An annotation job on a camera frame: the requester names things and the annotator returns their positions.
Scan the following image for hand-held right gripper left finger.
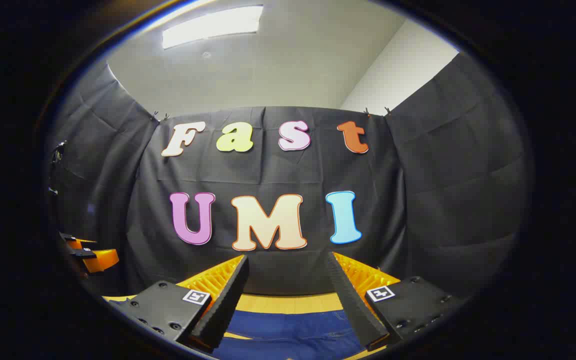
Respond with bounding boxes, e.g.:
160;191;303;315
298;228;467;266
103;254;250;353

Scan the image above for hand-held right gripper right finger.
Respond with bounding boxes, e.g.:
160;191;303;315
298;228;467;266
325;251;466;353

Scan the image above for blue denim jeans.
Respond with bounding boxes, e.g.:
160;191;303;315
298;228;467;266
213;309;369;360

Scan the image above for dark metal stand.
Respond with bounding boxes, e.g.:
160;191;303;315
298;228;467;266
48;140;68;197

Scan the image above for black backdrop cloth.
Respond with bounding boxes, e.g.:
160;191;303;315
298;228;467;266
43;50;536;301

